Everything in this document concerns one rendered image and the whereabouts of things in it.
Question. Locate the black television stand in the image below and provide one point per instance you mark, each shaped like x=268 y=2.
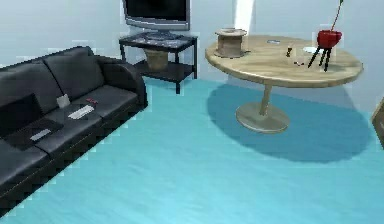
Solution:
x=173 y=71

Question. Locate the round wooden dining table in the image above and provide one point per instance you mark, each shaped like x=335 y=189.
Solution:
x=280 y=70

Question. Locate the red potted plant on legs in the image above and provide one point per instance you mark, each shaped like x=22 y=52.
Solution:
x=328 y=39

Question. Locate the tan woven basket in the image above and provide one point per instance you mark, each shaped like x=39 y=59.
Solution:
x=156 y=59

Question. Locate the small red object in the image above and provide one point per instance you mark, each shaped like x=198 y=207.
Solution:
x=92 y=100

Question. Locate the grey television set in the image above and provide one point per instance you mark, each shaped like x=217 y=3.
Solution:
x=156 y=13

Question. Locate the small grey dish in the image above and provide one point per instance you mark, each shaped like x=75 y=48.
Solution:
x=273 y=42

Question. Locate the white remote control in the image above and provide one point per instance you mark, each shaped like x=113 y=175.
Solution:
x=81 y=112

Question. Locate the black leather sofa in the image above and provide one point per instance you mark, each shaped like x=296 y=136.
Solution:
x=83 y=71

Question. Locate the small dark utensil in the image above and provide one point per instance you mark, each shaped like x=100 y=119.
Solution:
x=299 y=63

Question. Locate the small grey box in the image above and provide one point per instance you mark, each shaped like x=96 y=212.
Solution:
x=63 y=101

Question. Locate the white plate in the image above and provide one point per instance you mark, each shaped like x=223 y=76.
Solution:
x=310 y=50

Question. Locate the black laptop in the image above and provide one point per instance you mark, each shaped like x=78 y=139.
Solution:
x=20 y=116

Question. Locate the brown wooden furniture corner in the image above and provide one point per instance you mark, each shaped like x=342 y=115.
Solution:
x=379 y=121

